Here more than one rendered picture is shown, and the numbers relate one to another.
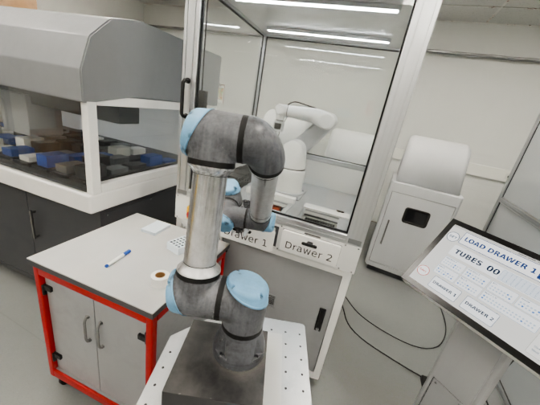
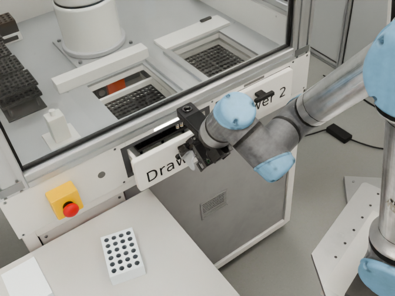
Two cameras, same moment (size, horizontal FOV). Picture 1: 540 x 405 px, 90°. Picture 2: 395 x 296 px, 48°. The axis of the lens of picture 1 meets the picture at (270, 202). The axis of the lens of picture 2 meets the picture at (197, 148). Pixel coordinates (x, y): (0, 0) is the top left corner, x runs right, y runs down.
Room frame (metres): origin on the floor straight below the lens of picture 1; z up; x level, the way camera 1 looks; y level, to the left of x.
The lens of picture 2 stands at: (0.55, 0.71, 1.72)
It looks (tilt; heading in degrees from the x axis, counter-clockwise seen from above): 43 degrees down; 314
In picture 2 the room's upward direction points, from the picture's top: 6 degrees counter-clockwise
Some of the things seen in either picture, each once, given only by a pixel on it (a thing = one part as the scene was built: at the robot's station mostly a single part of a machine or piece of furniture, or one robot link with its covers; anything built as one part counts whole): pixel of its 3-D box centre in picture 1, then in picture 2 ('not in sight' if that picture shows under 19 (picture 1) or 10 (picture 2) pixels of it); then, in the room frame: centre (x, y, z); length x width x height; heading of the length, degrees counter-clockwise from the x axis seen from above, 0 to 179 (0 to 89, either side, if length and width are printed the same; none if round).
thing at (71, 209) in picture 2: not in sight; (70, 208); (1.30, 0.41, 0.88); 0.04 x 0.03 x 0.04; 74
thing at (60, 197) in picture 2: not in sight; (65, 201); (1.33, 0.40, 0.88); 0.07 x 0.05 x 0.07; 74
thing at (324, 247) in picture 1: (308, 247); (255, 99); (1.17, -0.23, 0.87); 0.29 x 0.02 x 0.11; 74
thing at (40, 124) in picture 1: (67, 119); not in sight; (2.04, 1.63, 1.13); 1.78 x 1.14 x 0.45; 74
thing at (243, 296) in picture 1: (243, 300); not in sight; (0.59, 0.02, 0.99); 0.13 x 0.12 x 0.14; 90
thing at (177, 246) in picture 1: (182, 244); (122, 255); (1.15, 0.39, 0.78); 0.12 x 0.08 x 0.04; 149
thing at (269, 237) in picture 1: (246, 233); (180, 152); (1.20, 0.09, 0.87); 0.29 x 0.02 x 0.11; 74
